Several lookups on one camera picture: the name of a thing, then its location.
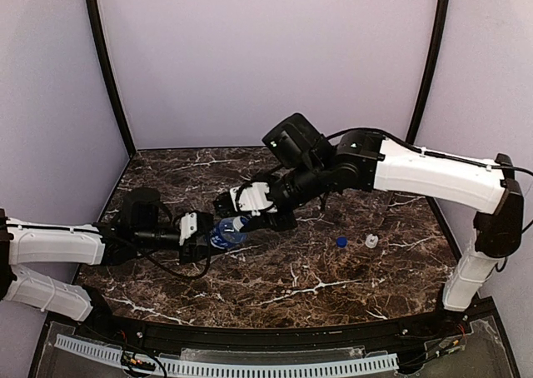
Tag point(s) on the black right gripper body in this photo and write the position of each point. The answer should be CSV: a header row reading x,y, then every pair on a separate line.
x,y
277,211

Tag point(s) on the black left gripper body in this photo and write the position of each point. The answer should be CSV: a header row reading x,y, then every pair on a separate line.
x,y
199,241

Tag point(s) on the short bottle blue label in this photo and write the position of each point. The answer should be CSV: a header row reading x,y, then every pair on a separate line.
x,y
228,233

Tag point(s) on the blue bottle cap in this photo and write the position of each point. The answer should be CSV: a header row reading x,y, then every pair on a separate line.
x,y
341,242

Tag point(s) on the white bottle cap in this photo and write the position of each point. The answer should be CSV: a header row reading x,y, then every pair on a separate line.
x,y
371,241

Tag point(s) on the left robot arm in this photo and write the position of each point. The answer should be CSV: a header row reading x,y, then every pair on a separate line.
x,y
143,226

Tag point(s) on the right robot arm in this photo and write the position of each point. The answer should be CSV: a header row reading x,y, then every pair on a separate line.
x,y
370,159

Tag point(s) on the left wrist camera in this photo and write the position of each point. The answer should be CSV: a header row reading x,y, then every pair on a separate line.
x,y
193,225

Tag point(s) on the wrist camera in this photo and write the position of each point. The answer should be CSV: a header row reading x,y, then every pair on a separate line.
x,y
193,225
250,199

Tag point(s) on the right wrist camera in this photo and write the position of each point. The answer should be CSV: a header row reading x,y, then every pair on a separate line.
x,y
250,199

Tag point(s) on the black front table rail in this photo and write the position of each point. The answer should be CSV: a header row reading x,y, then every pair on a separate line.
x,y
400,334

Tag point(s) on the white slotted cable duct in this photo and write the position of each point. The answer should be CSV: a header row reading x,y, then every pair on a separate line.
x,y
344,362

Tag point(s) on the left black frame post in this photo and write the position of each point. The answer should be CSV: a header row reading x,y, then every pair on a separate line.
x,y
104,60

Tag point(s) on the black frame post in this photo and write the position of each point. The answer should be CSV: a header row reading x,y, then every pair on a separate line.
x,y
104,60
433,52

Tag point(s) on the right black frame post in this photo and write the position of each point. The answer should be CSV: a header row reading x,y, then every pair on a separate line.
x,y
433,52

